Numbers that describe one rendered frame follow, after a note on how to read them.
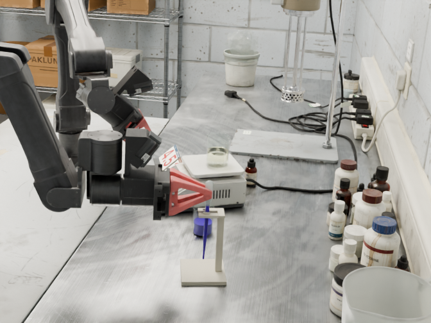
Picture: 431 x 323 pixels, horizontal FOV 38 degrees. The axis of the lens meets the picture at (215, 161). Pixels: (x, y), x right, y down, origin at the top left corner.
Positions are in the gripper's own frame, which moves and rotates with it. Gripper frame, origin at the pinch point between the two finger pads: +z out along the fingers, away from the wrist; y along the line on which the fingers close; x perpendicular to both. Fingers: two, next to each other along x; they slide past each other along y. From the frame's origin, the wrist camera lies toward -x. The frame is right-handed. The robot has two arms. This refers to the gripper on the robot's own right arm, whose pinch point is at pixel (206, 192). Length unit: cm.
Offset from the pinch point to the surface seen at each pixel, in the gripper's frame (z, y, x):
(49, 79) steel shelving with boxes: -70, 255, 48
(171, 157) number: -5, 52, 14
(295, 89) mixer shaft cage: 29, 67, -2
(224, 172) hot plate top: 6.0, 27.5, 7.3
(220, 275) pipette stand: 3.3, -2.1, 15.3
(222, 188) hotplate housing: 5.9, 26.5, 10.6
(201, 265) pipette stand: 0.1, 1.5, 15.4
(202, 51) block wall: 18, 278, 32
